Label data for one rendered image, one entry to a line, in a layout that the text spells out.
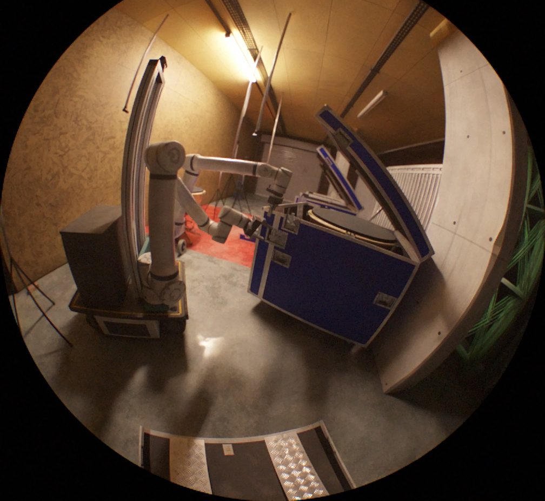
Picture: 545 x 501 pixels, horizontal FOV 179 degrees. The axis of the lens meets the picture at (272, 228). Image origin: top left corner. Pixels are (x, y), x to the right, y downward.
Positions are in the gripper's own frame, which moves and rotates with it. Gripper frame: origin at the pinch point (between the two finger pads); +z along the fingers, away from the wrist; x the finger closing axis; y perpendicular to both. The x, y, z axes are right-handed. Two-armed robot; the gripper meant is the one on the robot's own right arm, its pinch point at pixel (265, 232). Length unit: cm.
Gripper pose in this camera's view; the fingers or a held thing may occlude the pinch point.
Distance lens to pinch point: 117.7
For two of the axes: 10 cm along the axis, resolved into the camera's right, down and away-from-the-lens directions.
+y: -2.6, -5.7, 7.8
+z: 7.5, 3.9, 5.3
